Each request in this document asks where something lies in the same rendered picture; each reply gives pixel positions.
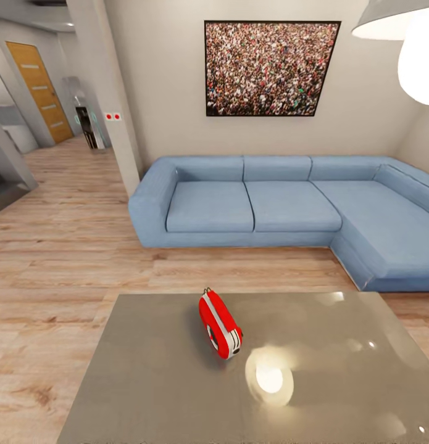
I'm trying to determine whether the radio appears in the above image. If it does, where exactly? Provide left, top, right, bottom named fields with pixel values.
left=199, top=289, right=243, bottom=360

